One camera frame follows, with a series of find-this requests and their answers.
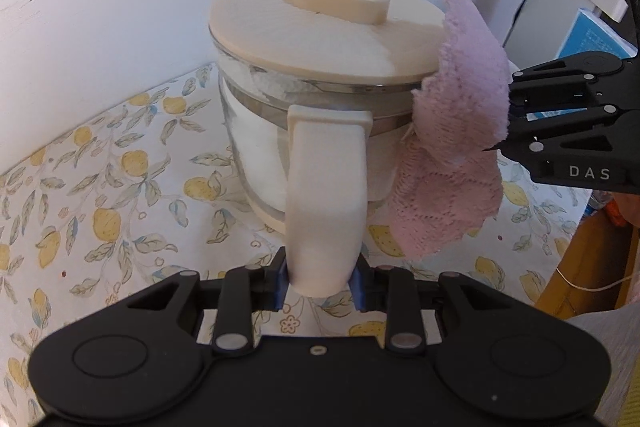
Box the lemon print tablecloth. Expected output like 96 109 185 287
0 62 592 408

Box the pink knitted cloth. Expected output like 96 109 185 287
387 0 512 258

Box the glass container with cream handle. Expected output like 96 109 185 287
216 32 417 299

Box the cream round lid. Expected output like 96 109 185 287
209 0 446 84

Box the thin white cord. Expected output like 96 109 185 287
552 266 637 293

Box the black cable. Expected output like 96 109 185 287
501 0 598 50

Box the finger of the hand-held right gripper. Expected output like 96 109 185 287
509 51 627 118
482 104 629 168

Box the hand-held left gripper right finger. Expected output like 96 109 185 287
351 255 507 353

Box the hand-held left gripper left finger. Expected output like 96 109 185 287
114 249 291 355

